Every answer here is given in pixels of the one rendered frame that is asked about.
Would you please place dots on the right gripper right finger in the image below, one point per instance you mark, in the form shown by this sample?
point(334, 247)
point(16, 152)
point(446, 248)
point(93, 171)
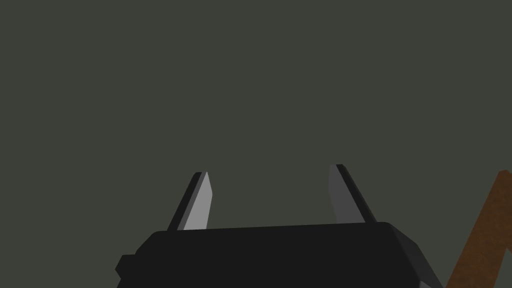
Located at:
point(347, 200)

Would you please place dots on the brown wooden furniture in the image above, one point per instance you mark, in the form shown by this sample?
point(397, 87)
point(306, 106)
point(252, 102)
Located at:
point(486, 240)

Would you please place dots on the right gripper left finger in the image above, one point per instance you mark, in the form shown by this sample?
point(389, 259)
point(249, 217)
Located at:
point(196, 208)

